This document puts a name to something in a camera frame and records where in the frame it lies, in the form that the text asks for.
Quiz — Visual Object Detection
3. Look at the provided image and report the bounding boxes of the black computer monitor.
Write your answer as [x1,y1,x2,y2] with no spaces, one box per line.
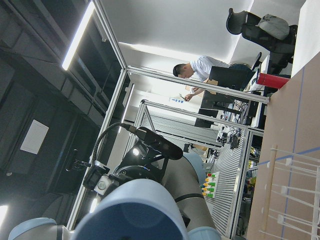
[200,66,256,110]

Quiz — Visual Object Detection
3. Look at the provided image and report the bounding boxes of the red cylinder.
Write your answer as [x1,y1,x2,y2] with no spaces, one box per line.
[256,72,290,89]

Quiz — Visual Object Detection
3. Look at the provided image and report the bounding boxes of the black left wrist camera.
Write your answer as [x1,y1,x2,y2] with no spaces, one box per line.
[135,126,183,160]

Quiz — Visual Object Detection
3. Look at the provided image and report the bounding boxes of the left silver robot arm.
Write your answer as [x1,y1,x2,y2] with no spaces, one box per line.
[9,153,221,240]

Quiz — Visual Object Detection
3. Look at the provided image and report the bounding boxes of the light blue plastic cup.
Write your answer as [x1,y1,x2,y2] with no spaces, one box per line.
[71,179,189,240]

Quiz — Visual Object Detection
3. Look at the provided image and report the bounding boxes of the black office chair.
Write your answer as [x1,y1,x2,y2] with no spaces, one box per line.
[226,8,298,73]

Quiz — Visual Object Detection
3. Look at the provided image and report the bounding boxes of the person in white shirt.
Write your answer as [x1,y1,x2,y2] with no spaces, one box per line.
[172,55,251,102]

